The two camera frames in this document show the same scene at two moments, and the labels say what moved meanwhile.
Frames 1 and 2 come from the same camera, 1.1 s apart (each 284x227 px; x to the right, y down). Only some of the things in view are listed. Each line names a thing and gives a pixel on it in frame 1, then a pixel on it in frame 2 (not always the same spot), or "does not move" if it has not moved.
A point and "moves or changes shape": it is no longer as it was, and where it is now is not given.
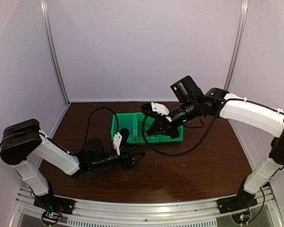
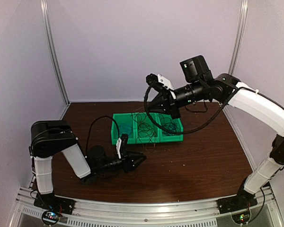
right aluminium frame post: [238, 43] does not move
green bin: [137, 134] does not move
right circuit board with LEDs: [241, 216] does not move
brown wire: [156, 165] -> [148, 151]
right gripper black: [161, 126] -> [168, 105]
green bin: [126, 120] does not move
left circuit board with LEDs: [50, 218] does not move
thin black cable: [139, 138] moves or changes shape
